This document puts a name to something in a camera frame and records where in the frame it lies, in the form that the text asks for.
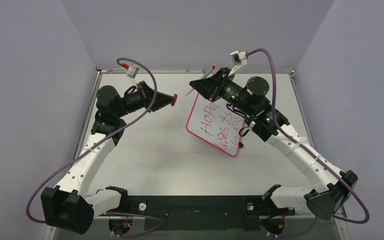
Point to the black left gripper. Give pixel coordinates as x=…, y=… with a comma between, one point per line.
x=146, y=95

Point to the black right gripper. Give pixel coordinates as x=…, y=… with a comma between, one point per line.
x=221, y=84

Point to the red marker cap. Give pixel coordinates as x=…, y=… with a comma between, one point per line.
x=175, y=96

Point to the pink framed whiteboard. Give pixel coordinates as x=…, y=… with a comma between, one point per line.
x=214, y=124

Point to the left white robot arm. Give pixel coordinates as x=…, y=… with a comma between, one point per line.
x=67, y=205

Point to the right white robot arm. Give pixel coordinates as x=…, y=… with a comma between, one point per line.
x=330, y=186

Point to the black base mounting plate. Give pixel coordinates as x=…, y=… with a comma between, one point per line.
x=191, y=213

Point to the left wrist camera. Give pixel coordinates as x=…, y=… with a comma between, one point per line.
x=131, y=70

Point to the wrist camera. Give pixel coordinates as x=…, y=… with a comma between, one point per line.
x=239, y=60
x=131, y=70

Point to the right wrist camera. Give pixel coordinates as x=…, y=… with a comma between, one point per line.
x=239, y=60

